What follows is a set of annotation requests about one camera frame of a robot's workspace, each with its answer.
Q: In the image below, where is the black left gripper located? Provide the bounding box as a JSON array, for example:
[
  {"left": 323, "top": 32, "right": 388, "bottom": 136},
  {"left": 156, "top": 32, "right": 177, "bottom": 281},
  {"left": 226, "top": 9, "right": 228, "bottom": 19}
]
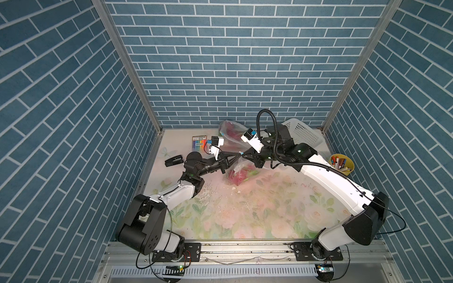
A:
[{"left": 195, "top": 153, "right": 238, "bottom": 178}]

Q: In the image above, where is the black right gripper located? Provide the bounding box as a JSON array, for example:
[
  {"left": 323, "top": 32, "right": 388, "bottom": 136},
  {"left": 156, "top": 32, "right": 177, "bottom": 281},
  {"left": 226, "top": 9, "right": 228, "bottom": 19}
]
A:
[{"left": 241, "top": 141, "right": 283, "bottom": 169}]

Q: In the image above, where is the clear zip-top bag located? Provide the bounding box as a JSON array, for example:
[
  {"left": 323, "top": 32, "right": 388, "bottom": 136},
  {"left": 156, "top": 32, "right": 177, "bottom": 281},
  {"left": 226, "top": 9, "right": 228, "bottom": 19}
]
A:
[{"left": 226, "top": 158, "right": 264, "bottom": 186}]

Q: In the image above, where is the pink dragon fruit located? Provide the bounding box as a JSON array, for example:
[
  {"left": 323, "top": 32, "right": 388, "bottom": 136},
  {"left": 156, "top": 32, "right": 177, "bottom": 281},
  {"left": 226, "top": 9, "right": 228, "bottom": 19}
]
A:
[{"left": 228, "top": 165, "right": 259, "bottom": 186}]

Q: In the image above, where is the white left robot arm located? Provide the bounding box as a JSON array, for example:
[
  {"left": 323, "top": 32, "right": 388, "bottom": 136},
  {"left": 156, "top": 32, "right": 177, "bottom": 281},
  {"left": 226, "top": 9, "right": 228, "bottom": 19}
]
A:
[{"left": 115, "top": 152, "right": 241, "bottom": 259}]

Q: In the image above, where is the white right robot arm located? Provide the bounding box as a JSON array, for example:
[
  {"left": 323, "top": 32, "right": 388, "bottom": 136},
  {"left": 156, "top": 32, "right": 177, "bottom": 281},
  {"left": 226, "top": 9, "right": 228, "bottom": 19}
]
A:
[{"left": 241, "top": 125, "right": 389, "bottom": 260}]

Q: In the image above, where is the back zip bag with dragonfruit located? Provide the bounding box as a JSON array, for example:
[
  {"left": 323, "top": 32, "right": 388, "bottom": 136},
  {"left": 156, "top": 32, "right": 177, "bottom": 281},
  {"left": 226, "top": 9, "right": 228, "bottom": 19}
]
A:
[{"left": 219, "top": 120, "right": 250, "bottom": 152}]

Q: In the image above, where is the white plastic basket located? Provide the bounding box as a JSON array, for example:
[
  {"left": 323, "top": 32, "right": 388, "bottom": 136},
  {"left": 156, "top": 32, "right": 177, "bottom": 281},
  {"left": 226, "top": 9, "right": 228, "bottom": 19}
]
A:
[{"left": 282, "top": 118, "right": 324, "bottom": 148}]

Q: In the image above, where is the black stapler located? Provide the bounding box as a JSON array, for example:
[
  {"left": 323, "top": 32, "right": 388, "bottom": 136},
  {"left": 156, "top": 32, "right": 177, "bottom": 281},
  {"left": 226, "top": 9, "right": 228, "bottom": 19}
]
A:
[{"left": 165, "top": 154, "right": 184, "bottom": 167}]

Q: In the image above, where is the yellow pen cup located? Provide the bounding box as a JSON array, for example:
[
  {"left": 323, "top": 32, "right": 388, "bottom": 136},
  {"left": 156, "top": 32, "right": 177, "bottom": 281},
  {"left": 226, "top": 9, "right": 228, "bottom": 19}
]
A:
[{"left": 329, "top": 154, "right": 355, "bottom": 176}]

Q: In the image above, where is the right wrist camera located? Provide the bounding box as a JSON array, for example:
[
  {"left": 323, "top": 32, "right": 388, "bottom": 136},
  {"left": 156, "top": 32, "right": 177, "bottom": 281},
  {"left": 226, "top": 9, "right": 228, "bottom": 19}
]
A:
[{"left": 241, "top": 128, "right": 264, "bottom": 153}]

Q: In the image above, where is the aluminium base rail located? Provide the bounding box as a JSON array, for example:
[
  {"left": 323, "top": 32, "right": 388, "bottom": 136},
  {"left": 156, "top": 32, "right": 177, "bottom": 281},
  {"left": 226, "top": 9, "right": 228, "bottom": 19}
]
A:
[{"left": 94, "top": 240, "right": 403, "bottom": 283}]

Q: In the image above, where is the right corner aluminium post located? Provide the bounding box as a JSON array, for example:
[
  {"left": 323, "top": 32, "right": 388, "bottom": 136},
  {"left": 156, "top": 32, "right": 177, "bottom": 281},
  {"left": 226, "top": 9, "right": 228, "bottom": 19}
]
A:
[{"left": 320, "top": 0, "right": 402, "bottom": 135}]

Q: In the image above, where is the corner aluminium post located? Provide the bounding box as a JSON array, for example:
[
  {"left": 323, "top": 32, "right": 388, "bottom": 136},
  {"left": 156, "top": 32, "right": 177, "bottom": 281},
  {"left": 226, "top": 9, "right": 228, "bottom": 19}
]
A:
[
  {"left": 320, "top": 0, "right": 402, "bottom": 135},
  {"left": 92, "top": 0, "right": 162, "bottom": 135}
]

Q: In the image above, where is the left corner aluminium post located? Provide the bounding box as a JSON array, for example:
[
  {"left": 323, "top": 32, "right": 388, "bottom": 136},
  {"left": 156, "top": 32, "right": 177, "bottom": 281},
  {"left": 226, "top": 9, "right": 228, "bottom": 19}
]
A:
[{"left": 92, "top": 0, "right": 162, "bottom": 135}]

